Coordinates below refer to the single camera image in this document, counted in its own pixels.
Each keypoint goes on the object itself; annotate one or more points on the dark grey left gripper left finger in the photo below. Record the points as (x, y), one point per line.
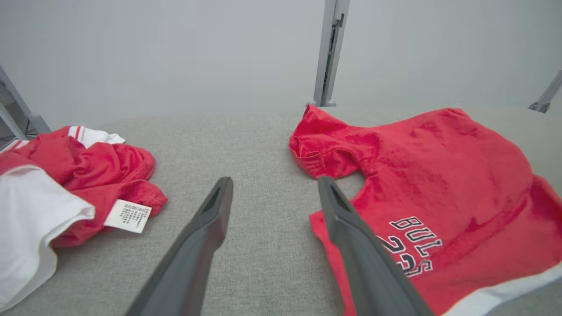
(193, 254)

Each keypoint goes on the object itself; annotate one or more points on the red basketball shorts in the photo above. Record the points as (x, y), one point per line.
(439, 175)

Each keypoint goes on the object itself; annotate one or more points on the grey fabric sofa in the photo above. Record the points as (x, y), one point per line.
(263, 153)

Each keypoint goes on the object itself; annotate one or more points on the grey partition post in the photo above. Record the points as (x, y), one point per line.
(327, 44)

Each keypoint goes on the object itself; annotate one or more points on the grey rounded post foot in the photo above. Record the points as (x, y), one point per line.
(330, 104)

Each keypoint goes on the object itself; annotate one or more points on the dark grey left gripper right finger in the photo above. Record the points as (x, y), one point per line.
(364, 263)

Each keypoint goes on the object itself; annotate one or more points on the grey metal frame post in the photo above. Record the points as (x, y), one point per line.
(38, 123)

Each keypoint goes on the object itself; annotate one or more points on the red white basketball shirt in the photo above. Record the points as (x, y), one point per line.
(109, 166)

